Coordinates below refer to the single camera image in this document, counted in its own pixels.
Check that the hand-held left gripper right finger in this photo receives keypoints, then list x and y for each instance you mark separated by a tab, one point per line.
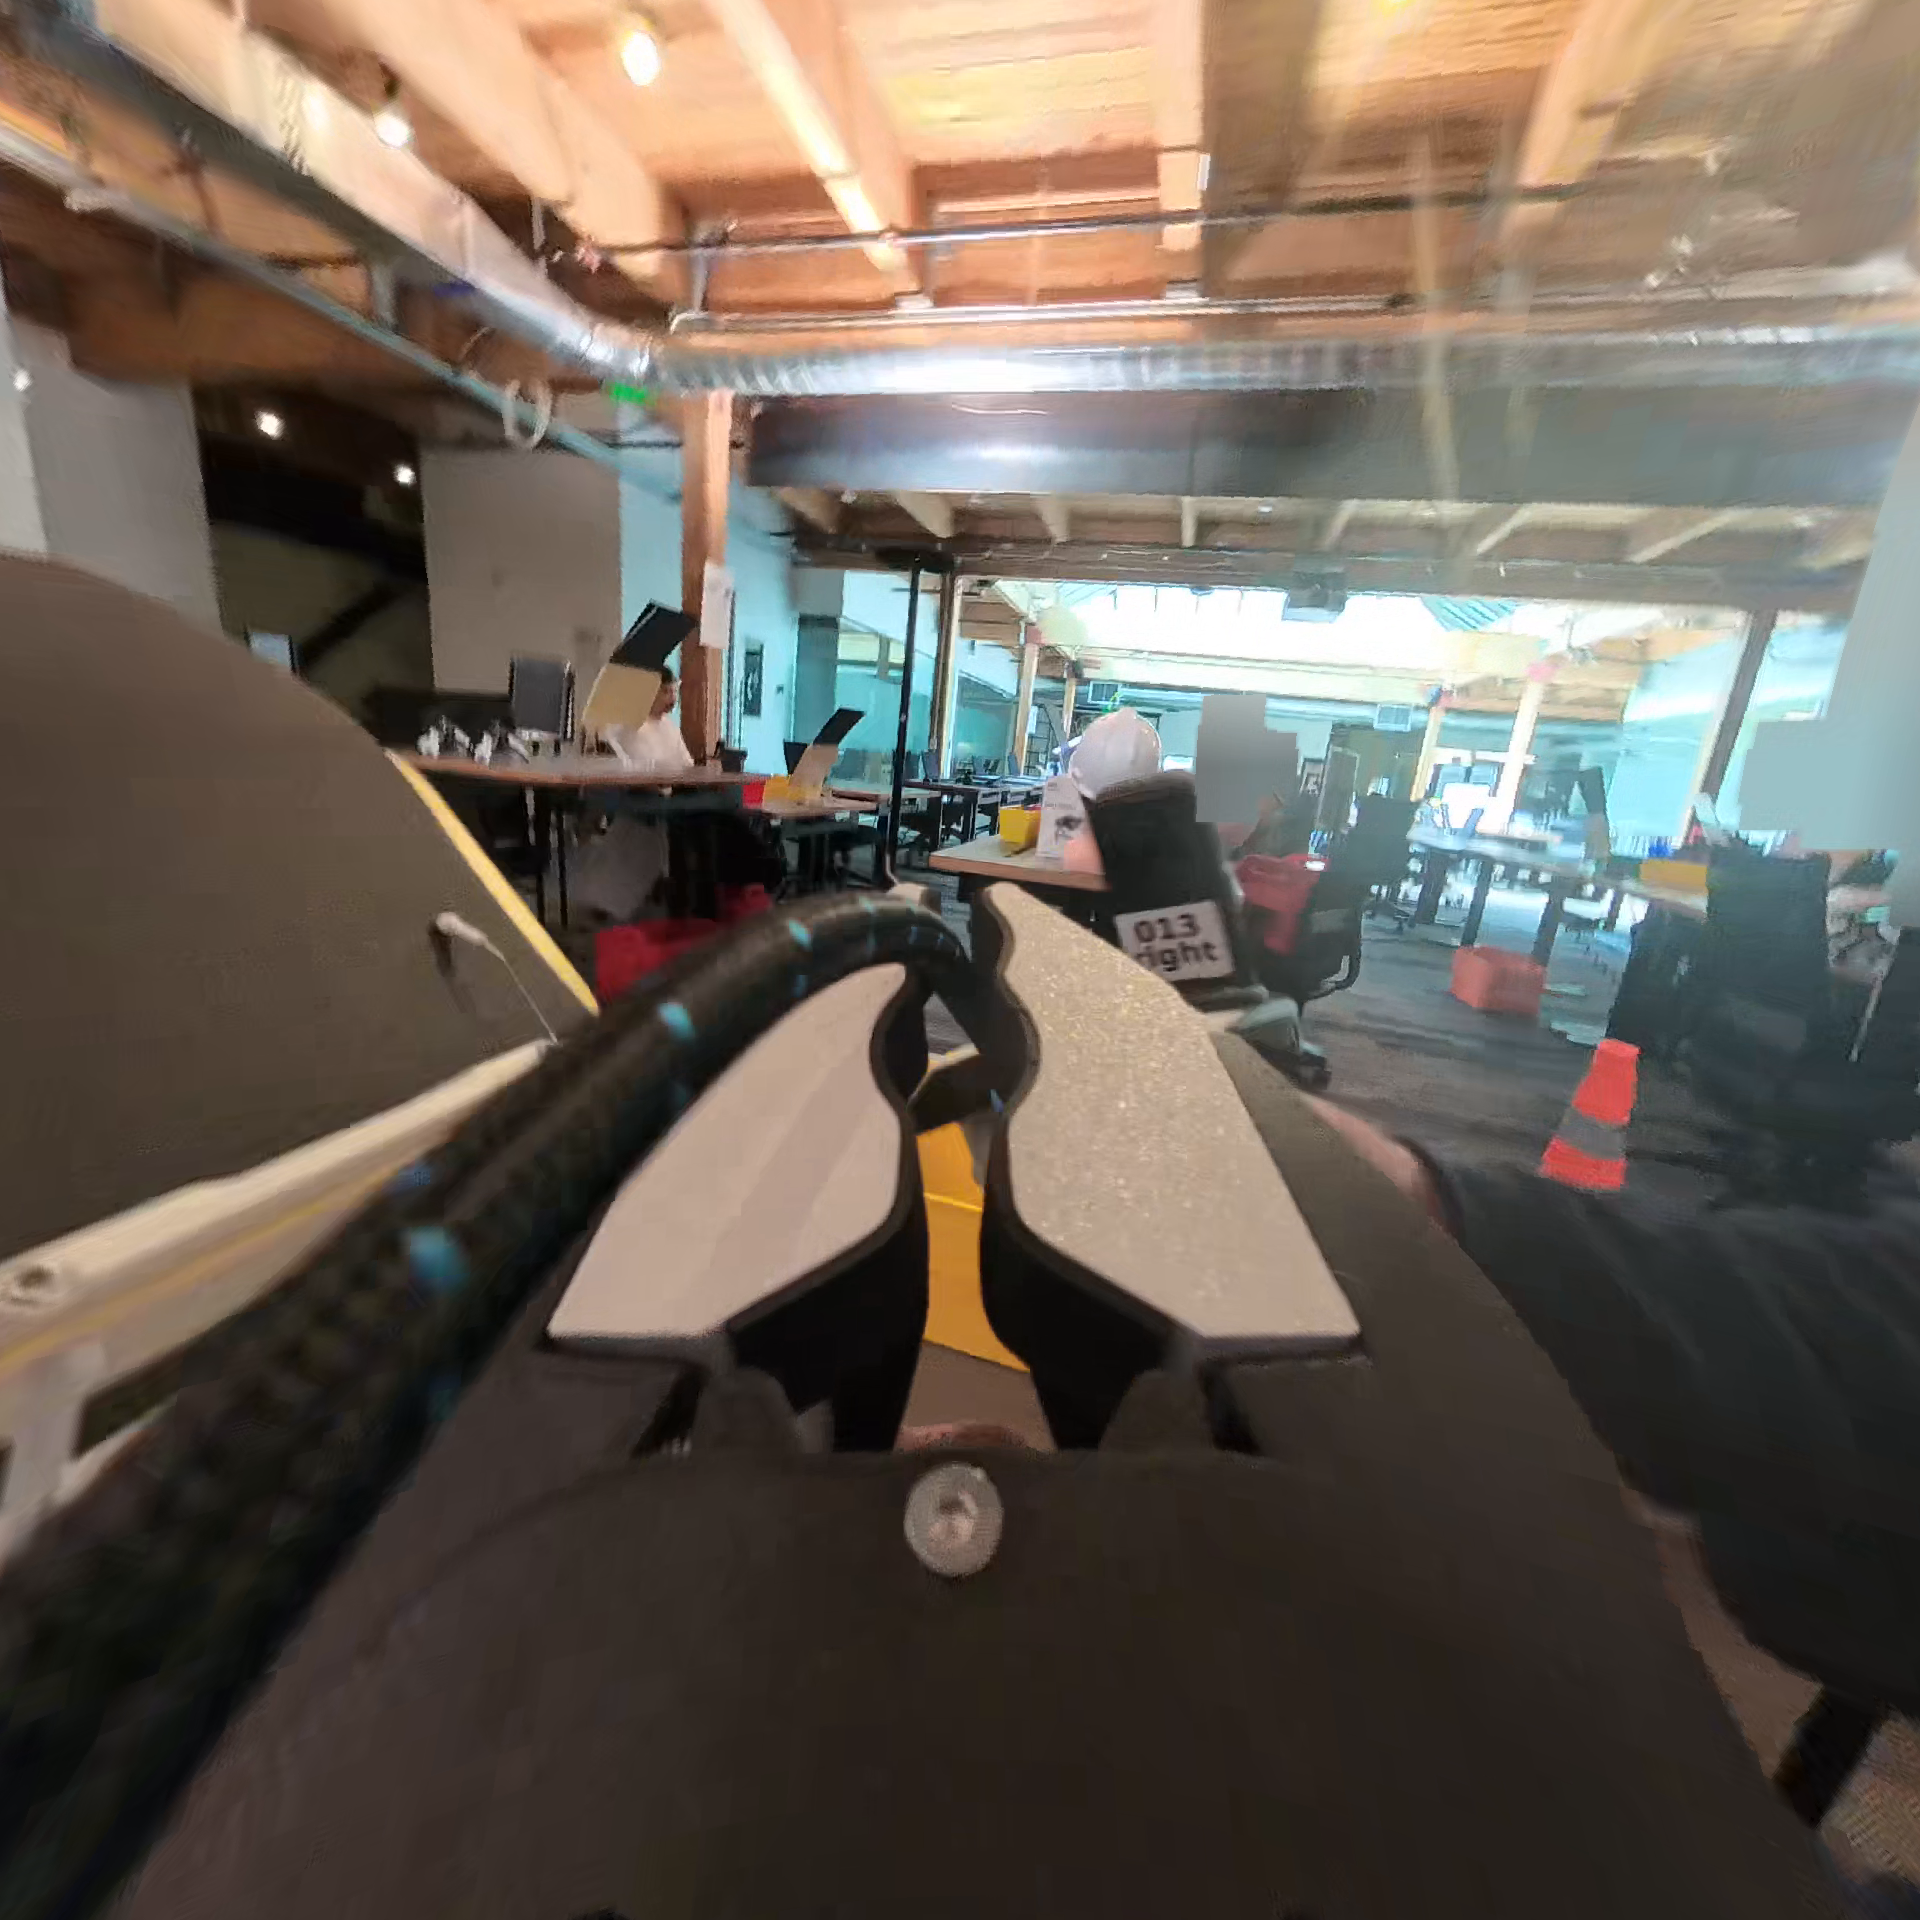
1154	1170

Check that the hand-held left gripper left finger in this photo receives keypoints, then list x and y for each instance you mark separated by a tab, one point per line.
750	1184

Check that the person's right forearm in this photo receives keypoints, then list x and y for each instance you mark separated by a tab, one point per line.
1723	1348

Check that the person's right hand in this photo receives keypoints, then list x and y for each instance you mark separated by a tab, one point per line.
1372	1143

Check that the mannequin head white hard hat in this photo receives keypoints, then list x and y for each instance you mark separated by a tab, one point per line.
1118	751

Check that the red bag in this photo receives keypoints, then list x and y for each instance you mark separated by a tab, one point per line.
1276	891

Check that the light wooden work desk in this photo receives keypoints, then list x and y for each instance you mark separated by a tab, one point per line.
990	857

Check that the black swivel chair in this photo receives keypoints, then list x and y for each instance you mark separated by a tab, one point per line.
1348	900

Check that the yellow plastic bin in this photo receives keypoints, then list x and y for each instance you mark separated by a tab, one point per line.
953	1260

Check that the low red basket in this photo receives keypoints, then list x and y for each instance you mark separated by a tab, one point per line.
644	945

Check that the black floor lamp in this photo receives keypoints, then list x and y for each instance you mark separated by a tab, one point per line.
908	704

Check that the small red crate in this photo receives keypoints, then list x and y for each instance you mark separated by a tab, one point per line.
1500	978

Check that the orange traffic cone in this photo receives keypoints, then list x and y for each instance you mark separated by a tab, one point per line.
1589	1124

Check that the small tilted board stand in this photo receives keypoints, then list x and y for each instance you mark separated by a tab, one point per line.
637	674

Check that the grey desk monitor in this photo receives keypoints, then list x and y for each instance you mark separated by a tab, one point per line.
539	698

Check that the wooden board stand white base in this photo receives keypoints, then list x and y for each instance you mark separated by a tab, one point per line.
181	900

